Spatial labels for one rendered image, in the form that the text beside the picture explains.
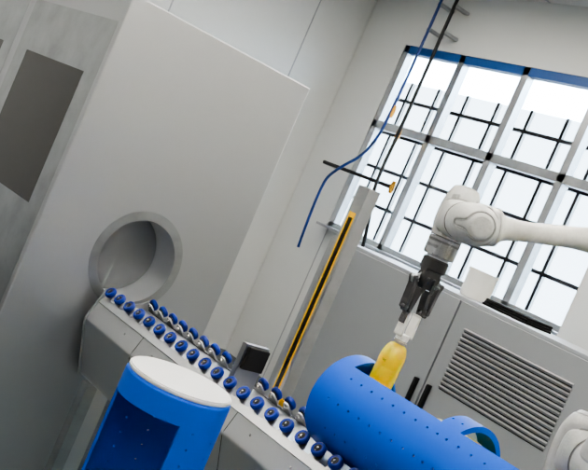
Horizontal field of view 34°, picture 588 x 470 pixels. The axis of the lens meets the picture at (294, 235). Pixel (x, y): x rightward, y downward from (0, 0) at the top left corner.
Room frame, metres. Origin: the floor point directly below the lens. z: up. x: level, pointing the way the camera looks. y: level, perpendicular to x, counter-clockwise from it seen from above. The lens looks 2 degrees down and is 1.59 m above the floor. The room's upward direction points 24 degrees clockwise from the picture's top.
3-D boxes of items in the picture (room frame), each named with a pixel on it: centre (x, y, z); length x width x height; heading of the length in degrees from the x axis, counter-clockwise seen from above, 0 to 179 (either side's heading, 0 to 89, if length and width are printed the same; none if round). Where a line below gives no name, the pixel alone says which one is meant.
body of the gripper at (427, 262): (2.66, -0.39, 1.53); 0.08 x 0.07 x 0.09; 131
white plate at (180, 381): (2.42, 0.11, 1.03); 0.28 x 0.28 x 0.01
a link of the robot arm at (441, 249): (2.65, -0.39, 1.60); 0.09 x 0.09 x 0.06
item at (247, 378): (3.07, -0.04, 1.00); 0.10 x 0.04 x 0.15; 131
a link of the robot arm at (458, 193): (2.64, -0.39, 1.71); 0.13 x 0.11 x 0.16; 8
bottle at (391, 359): (2.66, -0.38, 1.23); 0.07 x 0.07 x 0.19
